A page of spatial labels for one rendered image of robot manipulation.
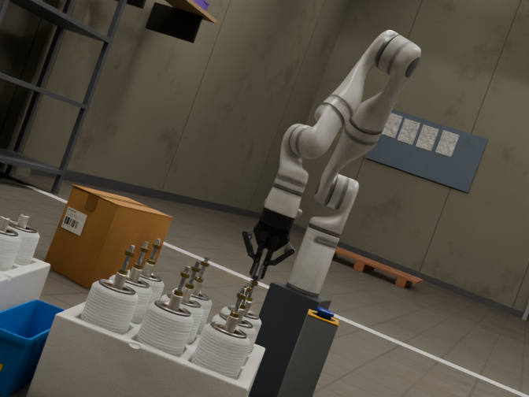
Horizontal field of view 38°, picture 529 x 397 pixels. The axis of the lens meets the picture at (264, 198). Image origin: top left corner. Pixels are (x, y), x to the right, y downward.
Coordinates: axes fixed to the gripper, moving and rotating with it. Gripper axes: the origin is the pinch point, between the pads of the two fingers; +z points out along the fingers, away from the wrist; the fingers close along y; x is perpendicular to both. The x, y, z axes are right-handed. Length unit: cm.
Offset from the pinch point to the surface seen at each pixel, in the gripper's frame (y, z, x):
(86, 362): -22.4, 23.5, -31.8
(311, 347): 16.8, 10.3, -7.8
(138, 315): -19.4, 15.7, -14.3
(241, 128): -116, -59, 675
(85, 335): -24.3, 18.8, -31.8
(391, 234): 93, -2, 831
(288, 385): 15.0, 19.6, -7.9
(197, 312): -8.0, 10.6, -14.8
